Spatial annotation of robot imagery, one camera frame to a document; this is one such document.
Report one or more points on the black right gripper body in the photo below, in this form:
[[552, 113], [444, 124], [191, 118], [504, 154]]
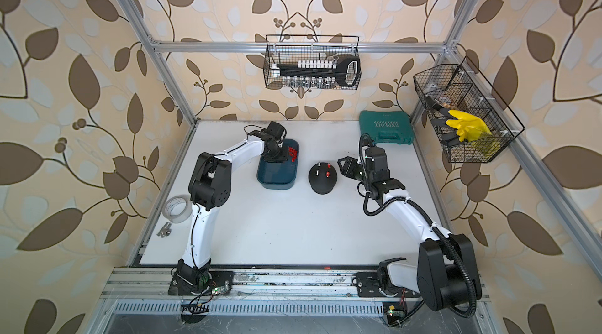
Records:
[[354, 169]]

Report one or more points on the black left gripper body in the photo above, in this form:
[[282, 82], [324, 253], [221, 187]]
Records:
[[279, 154]]

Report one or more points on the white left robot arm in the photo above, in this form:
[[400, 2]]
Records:
[[209, 189]]

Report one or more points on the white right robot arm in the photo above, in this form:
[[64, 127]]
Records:
[[446, 273]]

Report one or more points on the black dome screw fixture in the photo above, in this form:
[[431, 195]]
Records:
[[319, 183]]

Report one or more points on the dark teal plastic tray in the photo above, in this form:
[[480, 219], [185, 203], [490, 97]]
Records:
[[279, 176]]

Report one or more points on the green plastic tool case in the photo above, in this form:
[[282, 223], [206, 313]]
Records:
[[387, 127]]

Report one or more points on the black socket set holder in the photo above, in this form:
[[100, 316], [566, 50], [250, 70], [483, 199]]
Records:
[[343, 72]]

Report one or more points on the black pliers in basket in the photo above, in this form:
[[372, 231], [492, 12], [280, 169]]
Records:
[[449, 135]]

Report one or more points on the clear tape roll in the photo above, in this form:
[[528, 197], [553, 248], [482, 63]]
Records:
[[177, 209]]

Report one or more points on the yellow rubber glove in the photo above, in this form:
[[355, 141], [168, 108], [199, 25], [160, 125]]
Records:
[[469, 127]]

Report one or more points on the black wire basket back wall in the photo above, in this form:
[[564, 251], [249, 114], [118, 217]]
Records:
[[290, 48]]

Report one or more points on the black wire basket wall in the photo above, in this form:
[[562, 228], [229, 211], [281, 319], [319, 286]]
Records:
[[456, 87], [290, 48]]

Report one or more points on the black wire basket right wall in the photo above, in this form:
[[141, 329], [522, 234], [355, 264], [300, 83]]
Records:
[[456, 87]]

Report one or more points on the small metal bracket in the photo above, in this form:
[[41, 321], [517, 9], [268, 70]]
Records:
[[165, 230]]

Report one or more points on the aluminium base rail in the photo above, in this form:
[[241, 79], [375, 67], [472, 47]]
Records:
[[253, 291]]

